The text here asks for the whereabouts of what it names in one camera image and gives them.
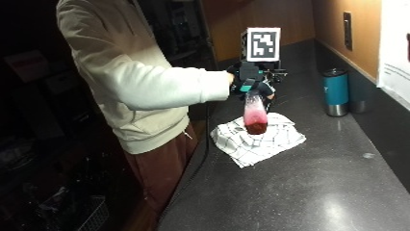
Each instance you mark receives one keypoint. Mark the bottle with red liquid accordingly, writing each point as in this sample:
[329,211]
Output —
[256,115]

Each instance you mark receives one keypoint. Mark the black wall outlet plate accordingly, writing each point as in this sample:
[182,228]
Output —
[347,30]

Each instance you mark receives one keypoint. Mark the teal steel tumbler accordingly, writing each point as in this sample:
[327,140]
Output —
[335,91]

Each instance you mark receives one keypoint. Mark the white marker cube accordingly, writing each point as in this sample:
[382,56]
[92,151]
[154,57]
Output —
[262,44]

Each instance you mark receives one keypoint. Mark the white checked cloth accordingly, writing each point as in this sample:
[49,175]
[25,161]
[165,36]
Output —
[260,141]

